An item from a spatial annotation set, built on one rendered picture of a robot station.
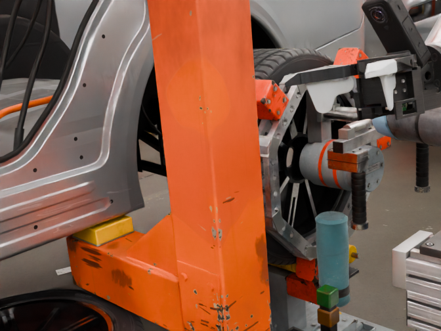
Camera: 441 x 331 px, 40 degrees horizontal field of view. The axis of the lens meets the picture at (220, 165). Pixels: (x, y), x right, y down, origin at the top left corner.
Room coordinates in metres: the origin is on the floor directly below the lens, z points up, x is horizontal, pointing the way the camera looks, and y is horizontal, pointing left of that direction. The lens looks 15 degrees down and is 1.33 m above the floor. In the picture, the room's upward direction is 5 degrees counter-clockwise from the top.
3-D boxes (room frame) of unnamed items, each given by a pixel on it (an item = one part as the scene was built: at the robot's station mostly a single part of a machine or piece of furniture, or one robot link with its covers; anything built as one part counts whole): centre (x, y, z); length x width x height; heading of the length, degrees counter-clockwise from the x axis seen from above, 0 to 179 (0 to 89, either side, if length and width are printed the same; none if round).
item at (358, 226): (1.43, -0.34, 0.83); 0.04 x 0.04 x 0.16
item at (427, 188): (1.66, -0.58, 0.83); 0.04 x 0.04 x 0.16
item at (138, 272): (1.59, 0.25, 0.69); 0.52 x 0.17 x 0.35; 44
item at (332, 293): (1.28, -0.23, 0.64); 0.04 x 0.04 x 0.04; 44
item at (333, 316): (1.28, -0.23, 0.59); 0.04 x 0.04 x 0.04; 44
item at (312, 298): (1.74, -0.27, 0.48); 0.16 x 0.12 x 0.17; 44
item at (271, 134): (1.71, -0.30, 0.85); 0.54 x 0.07 x 0.54; 134
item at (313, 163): (1.66, -0.35, 0.85); 0.21 x 0.14 x 0.14; 44
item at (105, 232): (1.71, 0.37, 0.71); 0.14 x 0.14 x 0.05; 44
